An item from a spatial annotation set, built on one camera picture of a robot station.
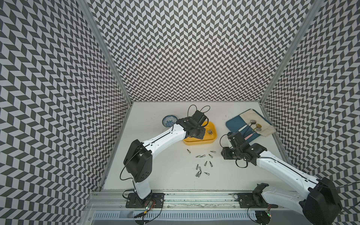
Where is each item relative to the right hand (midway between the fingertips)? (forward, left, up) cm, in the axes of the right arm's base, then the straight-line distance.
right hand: (225, 155), depth 82 cm
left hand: (+11, +15, +6) cm, 19 cm away
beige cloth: (+22, -35, -4) cm, 41 cm away
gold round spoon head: (+26, -31, -7) cm, 41 cm away
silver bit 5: (-2, +11, -7) cm, 13 cm away
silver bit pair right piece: (+2, +12, -5) cm, 13 cm away
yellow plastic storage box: (+18, +6, -7) cm, 20 cm away
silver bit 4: (+6, +5, -8) cm, 11 cm away
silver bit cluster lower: (-8, +15, -7) cm, 19 cm away
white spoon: (+28, -26, -6) cm, 39 cm away
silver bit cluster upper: (-4, +16, -7) cm, 18 cm away
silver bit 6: (-8, +11, -8) cm, 15 cm away
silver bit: (+21, +6, -7) cm, 22 cm away
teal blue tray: (+27, -16, -7) cm, 32 cm away
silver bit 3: (+3, +7, -8) cm, 11 cm away
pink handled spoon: (+22, -29, -6) cm, 37 cm away
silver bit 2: (+7, +21, -8) cm, 24 cm away
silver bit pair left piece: (+2, +16, -5) cm, 16 cm away
